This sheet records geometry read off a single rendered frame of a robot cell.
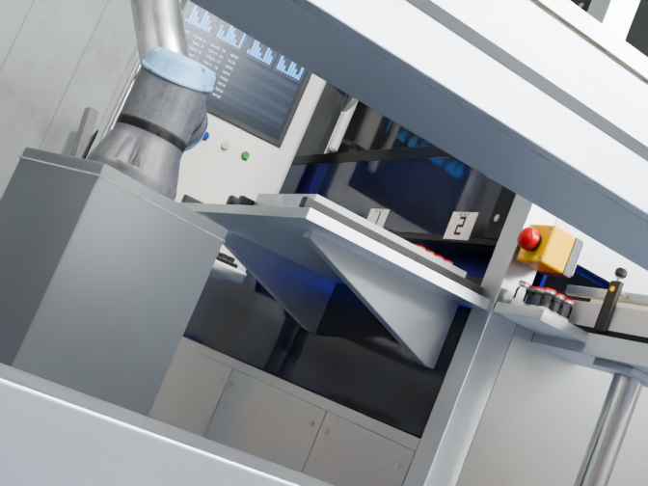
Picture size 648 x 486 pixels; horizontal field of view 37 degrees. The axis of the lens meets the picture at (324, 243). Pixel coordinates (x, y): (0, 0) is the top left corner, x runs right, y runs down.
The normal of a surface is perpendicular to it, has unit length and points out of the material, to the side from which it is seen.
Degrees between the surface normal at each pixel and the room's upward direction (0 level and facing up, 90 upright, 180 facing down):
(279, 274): 90
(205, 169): 90
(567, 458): 90
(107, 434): 90
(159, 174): 72
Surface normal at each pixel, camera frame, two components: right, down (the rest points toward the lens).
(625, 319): -0.81, -0.41
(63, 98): 0.67, 0.17
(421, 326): 0.45, 0.05
